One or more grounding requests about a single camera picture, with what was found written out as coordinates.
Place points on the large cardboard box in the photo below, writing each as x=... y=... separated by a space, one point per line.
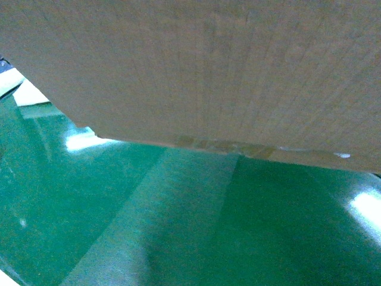
x=289 y=81

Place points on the white foam pad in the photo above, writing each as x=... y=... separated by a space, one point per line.
x=27 y=95

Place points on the green round conveyor table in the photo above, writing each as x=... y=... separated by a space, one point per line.
x=80 y=210

